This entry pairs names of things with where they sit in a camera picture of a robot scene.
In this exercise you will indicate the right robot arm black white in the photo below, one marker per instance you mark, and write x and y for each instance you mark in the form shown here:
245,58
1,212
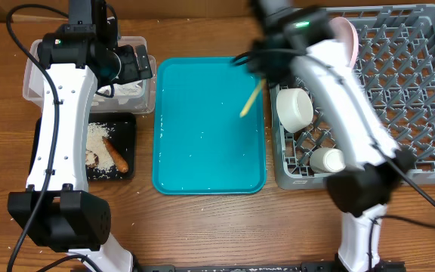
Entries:
303,43

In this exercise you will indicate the grey dishwasher rack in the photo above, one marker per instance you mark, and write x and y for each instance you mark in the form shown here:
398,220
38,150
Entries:
396,67

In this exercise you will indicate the teal serving tray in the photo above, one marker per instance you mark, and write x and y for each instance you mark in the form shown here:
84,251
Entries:
201,144

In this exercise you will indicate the brown sausage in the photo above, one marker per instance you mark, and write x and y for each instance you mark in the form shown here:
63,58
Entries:
119,161

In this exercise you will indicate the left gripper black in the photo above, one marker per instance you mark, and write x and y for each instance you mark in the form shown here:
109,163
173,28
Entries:
133,72

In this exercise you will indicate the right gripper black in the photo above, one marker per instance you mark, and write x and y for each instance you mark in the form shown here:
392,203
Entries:
285,76

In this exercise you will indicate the brown food piece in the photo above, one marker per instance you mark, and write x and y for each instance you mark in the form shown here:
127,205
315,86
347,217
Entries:
91,159

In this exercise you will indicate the pink plate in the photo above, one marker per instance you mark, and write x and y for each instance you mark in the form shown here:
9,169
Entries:
345,32

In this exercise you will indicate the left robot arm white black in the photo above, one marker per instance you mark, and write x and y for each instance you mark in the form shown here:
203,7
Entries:
56,209

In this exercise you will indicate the white cup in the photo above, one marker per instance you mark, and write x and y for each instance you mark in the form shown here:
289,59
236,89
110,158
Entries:
327,160

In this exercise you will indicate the white napkin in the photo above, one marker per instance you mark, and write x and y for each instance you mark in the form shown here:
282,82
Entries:
122,93

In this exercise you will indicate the yellow plastic spoon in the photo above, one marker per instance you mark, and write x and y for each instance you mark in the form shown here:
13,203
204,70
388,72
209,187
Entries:
252,98

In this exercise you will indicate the clear plastic bin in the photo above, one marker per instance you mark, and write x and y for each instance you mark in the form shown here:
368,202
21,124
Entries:
33,91

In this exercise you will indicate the spilled white rice pile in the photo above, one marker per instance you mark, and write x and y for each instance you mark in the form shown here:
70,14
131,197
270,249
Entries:
95,144

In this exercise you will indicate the cream bowl with rice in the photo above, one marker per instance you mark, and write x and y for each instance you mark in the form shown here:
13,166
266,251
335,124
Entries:
294,108

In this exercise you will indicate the black tray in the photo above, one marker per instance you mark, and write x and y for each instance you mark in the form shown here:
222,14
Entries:
123,138

